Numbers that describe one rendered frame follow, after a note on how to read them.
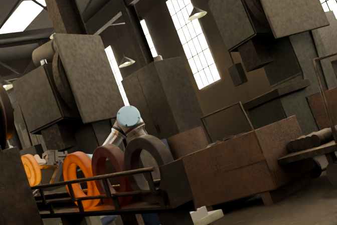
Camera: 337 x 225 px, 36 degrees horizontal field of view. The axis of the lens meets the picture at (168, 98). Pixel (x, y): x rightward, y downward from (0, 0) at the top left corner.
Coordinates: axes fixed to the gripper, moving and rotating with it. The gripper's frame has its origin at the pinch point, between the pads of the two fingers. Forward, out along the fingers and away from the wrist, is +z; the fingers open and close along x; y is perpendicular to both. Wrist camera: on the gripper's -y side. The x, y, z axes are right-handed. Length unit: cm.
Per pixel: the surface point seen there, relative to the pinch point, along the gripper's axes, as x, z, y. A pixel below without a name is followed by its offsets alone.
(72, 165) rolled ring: 83, 19, -18
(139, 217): 62, -18, -35
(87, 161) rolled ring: 92, 18, -19
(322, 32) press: -374, -847, 375
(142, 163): 78, -11, -17
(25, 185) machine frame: 60, 26, -20
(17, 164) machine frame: 60, 28, -13
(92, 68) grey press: -267, -193, 176
